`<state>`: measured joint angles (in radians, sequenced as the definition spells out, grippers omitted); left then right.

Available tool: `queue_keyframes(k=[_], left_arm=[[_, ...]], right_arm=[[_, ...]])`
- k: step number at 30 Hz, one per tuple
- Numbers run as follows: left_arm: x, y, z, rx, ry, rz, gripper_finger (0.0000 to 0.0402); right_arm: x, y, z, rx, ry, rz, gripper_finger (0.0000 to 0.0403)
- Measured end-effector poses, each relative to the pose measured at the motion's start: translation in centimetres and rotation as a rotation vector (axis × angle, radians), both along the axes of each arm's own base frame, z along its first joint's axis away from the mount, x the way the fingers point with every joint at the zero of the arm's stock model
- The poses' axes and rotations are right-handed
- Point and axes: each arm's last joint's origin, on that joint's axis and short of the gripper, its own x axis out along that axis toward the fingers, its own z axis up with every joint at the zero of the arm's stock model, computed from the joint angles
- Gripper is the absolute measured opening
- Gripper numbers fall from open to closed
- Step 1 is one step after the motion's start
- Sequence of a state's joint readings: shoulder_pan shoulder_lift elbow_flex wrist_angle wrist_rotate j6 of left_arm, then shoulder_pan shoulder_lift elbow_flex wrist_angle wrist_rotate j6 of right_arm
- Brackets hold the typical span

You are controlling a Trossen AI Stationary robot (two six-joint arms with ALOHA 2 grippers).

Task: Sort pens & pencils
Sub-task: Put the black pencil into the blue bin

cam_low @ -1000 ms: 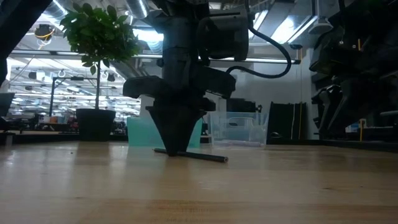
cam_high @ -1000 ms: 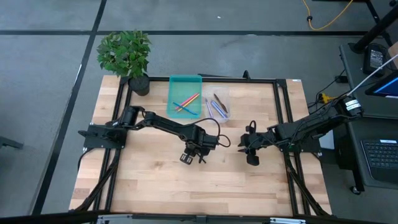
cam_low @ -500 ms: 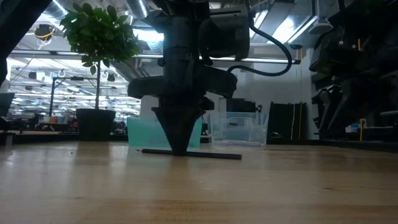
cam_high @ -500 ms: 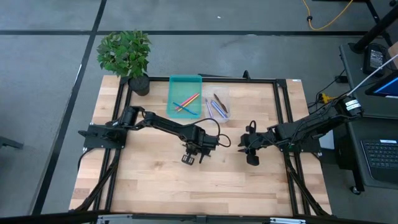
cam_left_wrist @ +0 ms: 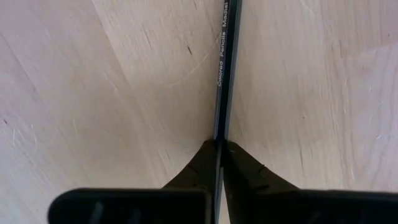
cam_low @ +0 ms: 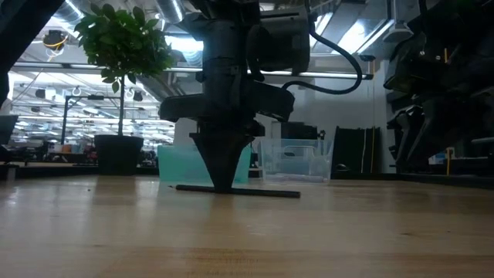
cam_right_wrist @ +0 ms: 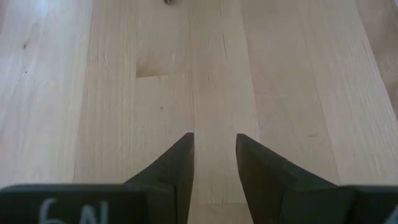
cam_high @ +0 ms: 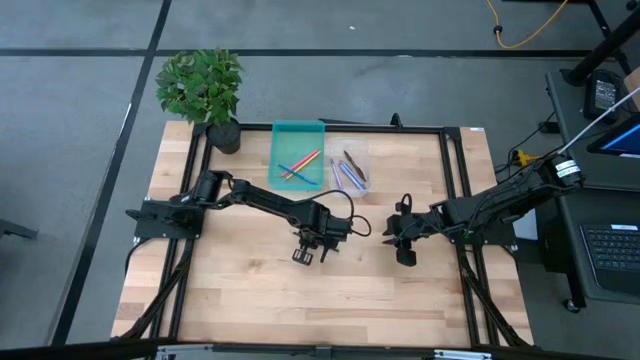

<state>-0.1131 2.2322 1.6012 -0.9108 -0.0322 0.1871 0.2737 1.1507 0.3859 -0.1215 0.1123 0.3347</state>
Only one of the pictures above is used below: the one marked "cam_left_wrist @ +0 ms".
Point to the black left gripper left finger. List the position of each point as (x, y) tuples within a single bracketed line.
[(140, 207)]

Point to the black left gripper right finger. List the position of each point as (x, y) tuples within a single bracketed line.
[(295, 208)]

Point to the black pencil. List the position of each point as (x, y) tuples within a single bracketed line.
[(228, 62)]

